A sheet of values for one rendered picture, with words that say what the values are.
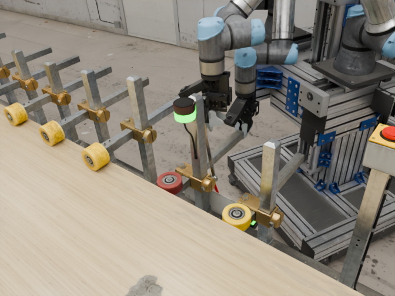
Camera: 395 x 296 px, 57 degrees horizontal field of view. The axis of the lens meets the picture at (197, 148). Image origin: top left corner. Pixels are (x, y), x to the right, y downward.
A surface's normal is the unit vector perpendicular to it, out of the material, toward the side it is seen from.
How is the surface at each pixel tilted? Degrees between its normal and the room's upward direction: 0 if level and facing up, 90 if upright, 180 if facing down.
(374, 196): 90
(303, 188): 0
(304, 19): 90
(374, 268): 0
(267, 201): 90
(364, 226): 90
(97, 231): 0
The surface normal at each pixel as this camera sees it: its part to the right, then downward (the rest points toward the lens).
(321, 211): -0.06, -0.80
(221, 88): -0.30, 0.57
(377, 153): -0.61, 0.50
